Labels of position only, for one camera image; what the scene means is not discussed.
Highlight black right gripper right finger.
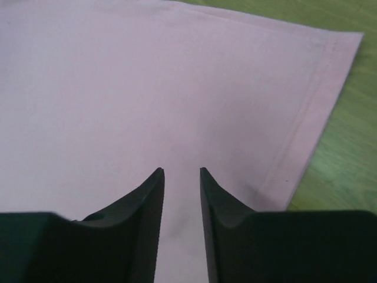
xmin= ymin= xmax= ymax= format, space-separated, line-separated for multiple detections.
xmin=200 ymin=168 xmax=376 ymax=282

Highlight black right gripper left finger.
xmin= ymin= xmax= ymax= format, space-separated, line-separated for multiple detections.
xmin=1 ymin=168 xmax=165 ymax=282

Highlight pink t shirt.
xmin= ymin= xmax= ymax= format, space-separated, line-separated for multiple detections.
xmin=1 ymin=1 xmax=363 ymax=282

